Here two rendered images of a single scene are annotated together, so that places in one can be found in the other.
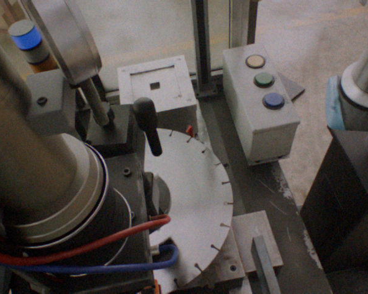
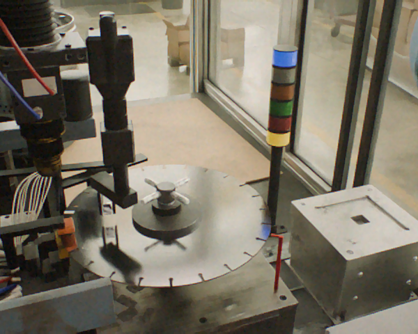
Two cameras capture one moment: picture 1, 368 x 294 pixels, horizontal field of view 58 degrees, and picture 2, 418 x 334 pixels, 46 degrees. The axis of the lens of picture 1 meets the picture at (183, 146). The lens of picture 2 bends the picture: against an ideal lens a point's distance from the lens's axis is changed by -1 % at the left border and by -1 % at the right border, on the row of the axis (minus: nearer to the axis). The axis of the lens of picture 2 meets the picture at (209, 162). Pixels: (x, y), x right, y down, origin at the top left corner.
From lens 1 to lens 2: 0.56 m
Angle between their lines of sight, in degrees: 56
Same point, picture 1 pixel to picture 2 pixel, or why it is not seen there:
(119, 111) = (121, 33)
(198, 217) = (149, 258)
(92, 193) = not seen: outside the picture
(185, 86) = (375, 245)
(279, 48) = not seen: outside the picture
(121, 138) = (93, 35)
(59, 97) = not seen: outside the picture
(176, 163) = (221, 233)
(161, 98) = (341, 228)
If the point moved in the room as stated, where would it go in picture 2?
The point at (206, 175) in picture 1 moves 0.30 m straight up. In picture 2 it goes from (209, 259) to (212, 47)
